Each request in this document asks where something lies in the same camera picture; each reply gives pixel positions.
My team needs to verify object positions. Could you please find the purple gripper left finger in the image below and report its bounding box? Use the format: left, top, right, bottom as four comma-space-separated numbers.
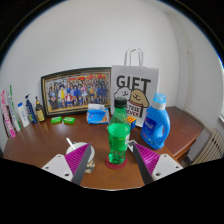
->
42, 143, 92, 185

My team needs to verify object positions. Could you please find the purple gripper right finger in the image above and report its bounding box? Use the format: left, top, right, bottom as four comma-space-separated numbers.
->
133, 143, 182, 185

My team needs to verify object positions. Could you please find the green plastic soda bottle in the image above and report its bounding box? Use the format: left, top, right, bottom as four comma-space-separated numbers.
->
108, 97, 131, 164

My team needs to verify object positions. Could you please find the red round coaster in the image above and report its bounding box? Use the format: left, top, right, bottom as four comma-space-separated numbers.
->
104, 154, 128, 170

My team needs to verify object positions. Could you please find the blue detergent bottle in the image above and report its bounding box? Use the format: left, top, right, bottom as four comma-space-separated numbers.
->
141, 93, 170, 149

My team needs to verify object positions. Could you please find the left green soap bar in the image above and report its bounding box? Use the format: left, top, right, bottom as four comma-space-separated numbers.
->
51, 116, 62, 124

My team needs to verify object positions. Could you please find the orange rubik cube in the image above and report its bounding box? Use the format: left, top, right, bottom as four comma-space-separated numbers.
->
127, 116, 136, 130

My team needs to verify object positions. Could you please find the blue tissue pack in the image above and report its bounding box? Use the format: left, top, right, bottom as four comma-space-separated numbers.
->
87, 104, 109, 124

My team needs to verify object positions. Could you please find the dark amber sauce bottle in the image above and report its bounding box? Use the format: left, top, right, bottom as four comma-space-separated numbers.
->
35, 96, 45, 122

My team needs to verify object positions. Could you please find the white radiator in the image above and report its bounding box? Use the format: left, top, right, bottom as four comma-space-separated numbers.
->
192, 129, 224, 165

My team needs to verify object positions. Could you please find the white lotion bottle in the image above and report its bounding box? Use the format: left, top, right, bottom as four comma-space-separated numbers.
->
18, 102, 30, 127

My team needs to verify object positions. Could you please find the dark blue pump bottle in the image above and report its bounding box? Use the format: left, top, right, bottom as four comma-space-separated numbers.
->
25, 94, 37, 124

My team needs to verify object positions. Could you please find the green white tall box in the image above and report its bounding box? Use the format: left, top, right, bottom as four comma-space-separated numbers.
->
7, 85, 21, 132

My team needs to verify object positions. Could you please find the framed group photo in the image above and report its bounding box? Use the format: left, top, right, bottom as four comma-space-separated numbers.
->
41, 67, 111, 117

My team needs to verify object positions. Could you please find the pink white tall box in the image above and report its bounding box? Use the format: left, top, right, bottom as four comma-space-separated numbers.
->
1, 90, 16, 138

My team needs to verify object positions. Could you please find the white gift paper bag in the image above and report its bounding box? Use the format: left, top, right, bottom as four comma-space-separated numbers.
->
110, 48, 159, 127

